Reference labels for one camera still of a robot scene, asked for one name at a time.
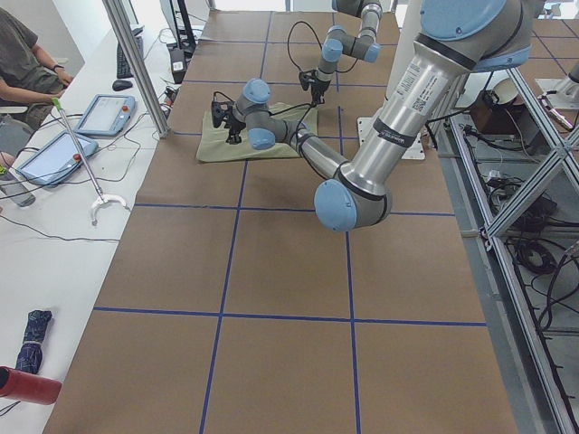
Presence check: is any black computer mouse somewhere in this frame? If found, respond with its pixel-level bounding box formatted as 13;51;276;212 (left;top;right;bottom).
111;79;133;92

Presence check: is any light green long-sleeve shirt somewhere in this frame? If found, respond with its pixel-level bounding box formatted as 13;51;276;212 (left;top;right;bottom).
195;101;319;164

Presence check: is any aluminium frame post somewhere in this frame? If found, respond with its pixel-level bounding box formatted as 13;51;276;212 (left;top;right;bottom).
102;0;170;138

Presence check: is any red cylinder bottle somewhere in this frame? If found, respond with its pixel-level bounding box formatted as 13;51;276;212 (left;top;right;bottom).
1;366;62;405

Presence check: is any blue teach pendant far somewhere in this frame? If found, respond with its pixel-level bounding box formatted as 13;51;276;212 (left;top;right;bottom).
74;94;136;137

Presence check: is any black power adapter box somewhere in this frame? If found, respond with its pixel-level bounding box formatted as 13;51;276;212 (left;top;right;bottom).
167;47;187;84

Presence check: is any seated person in green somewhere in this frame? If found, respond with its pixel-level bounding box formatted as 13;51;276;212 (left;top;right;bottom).
1;10;73;130

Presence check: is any reacher grabber tool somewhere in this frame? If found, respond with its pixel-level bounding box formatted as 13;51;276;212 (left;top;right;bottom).
52;97;130;226

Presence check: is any blue teach pendant near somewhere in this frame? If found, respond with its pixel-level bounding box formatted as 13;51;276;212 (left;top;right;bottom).
16;131;81;187

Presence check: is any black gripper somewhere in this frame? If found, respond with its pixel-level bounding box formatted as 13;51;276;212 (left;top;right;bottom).
299;69;333;105
211;100;246;145

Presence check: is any black keyboard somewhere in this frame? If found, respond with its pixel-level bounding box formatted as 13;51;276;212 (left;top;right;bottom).
116;36;144;79

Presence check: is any aluminium frame rack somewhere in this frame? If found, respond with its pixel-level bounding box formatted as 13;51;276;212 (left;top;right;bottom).
440;69;578;433

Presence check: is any blue teach pendant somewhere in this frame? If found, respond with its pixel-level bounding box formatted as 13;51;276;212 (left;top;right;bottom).
16;131;81;187
74;94;136;137

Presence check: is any clear water bottle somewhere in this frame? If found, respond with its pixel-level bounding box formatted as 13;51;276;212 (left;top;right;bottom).
1;166;35;207

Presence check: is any folded dark blue umbrella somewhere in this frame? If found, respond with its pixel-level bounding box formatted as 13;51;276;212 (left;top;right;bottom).
15;310;52;374

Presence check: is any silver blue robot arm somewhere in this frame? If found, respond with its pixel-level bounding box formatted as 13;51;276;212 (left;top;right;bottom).
212;0;543;231
299;0;383;106

